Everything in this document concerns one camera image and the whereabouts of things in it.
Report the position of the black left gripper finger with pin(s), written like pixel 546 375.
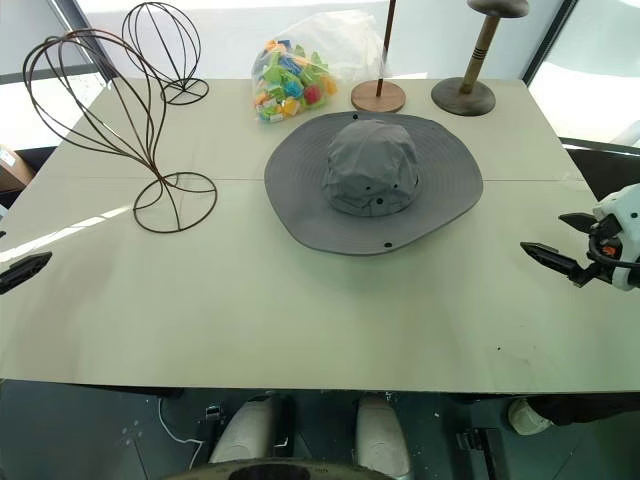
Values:
pixel 22 270

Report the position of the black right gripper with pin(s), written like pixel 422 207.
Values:
pixel 596 256

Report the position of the wooden mushroom-top hat stand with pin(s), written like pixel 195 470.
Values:
pixel 463 97

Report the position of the thin pole stand, round wooden base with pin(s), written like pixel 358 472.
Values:
pixel 378 97

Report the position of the grey wide-brim bucket hat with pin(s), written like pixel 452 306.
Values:
pixel 310 200

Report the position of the brown cardboard box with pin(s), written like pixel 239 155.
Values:
pixel 14 167

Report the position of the white round caster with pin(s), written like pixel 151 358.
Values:
pixel 527 417

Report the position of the silver robot right leg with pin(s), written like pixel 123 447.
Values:
pixel 380 435

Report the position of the silver robot leg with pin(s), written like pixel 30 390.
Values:
pixel 247 430
pixel 380 435

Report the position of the dark rounded robot torso rim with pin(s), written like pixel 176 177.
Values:
pixel 210 471

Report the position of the silver robot left leg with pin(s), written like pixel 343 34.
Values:
pixel 247 430

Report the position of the clear bag of colourful toys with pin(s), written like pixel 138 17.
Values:
pixel 290 90

